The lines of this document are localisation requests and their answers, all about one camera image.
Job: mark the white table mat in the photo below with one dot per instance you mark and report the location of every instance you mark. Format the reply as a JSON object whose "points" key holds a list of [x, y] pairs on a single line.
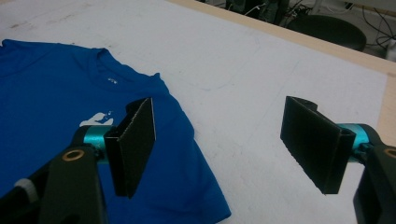
{"points": [[236, 77]]}

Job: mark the blue T-shirt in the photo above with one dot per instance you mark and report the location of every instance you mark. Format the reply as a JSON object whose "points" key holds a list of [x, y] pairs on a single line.
{"points": [[46, 99]]}

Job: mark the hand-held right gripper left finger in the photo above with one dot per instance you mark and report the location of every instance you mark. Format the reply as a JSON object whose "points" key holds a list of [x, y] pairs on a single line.
{"points": [[134, 149]]}

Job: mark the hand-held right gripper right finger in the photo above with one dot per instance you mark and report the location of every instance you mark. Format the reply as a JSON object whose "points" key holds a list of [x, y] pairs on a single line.
{"points": [[311, 143]]}

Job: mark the black round stool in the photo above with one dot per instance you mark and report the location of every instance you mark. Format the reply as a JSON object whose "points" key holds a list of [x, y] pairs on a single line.
{"points": [[330, 31]]}

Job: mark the light wooden table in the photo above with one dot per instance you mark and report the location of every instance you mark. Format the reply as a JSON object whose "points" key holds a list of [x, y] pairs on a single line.
{"points": [[342, 53]]}

